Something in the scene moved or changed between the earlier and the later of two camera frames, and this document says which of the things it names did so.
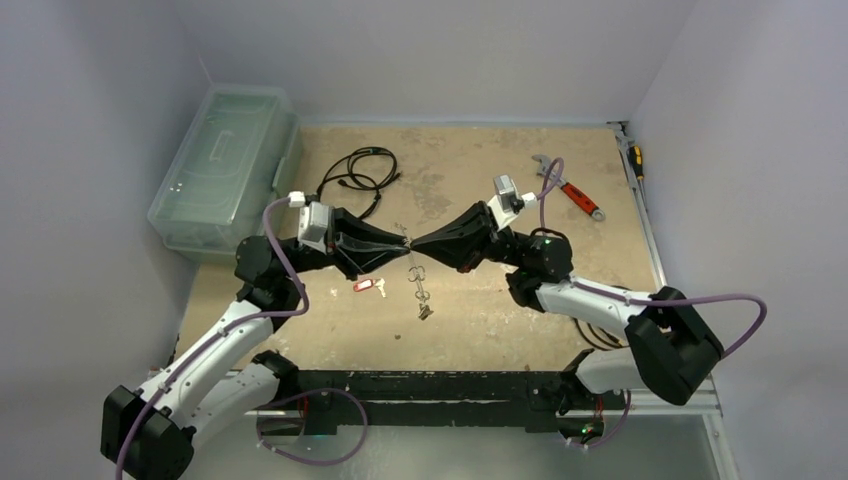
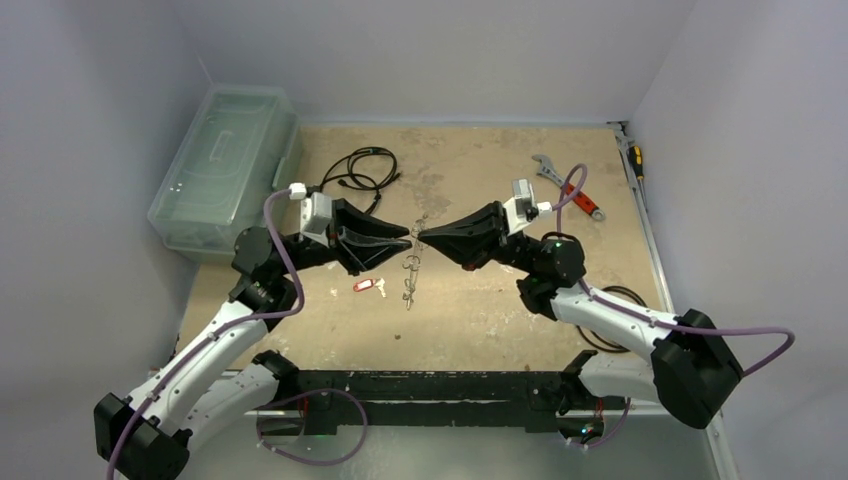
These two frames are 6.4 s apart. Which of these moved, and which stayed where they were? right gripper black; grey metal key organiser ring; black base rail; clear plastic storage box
Moved: grey metal key organiser ring
Stayed: right gripper black; clear plastic storage box; black base rail
